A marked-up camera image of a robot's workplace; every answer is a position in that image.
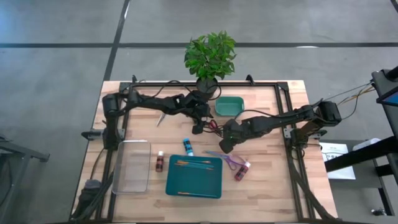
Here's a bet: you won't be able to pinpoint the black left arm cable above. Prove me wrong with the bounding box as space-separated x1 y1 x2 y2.
136 80 222 102

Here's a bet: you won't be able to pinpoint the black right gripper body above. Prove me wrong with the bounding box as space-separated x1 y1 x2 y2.
219 118 249 154

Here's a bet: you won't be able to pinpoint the small green plastic tray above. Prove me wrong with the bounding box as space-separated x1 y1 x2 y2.
215 96 245 118

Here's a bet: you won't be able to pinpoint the white box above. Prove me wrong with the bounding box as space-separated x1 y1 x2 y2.
353 138 382 152

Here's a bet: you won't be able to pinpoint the clear plastic tray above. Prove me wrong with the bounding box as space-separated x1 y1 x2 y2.
111 139 152 195

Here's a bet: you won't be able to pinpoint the red handled scissors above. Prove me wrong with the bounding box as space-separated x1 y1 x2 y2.
207 119 224 138

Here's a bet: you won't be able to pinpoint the large teal plastic tray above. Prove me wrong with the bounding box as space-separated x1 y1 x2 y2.
165 154 223 199

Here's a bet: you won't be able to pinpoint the black equipment cart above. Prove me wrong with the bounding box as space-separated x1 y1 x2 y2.
323 65 398 218

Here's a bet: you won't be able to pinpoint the green potted plant black pot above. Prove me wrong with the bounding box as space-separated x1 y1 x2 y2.
183 30 238 100

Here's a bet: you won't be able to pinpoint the thin grey cable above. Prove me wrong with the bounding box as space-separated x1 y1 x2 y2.
323 82 373 101

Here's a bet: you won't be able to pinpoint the purple handled scissors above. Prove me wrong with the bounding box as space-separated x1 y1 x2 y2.
205 150 246 171

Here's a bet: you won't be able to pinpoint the thin yellow cable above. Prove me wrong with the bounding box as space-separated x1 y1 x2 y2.
337 88 376 106

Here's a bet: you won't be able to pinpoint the grey metal stand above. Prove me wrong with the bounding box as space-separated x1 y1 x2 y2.
0 133 50 224

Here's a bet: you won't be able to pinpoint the black metal table frame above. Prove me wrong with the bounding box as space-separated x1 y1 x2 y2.
70 81 340 223

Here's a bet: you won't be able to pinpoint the thin brown cable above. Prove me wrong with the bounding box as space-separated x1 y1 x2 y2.
90 146 106 180

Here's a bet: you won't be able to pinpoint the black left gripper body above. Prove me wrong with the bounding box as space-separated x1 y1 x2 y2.
186 91 215 135

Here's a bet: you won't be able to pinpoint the black sleeved cable bundle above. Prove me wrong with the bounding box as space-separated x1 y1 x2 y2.
70 169 115 222

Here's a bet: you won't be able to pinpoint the blue screen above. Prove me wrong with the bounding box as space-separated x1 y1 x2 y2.
377 91 398 107

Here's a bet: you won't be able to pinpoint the white paper sheet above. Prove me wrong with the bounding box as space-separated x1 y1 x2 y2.
319 142 357 180

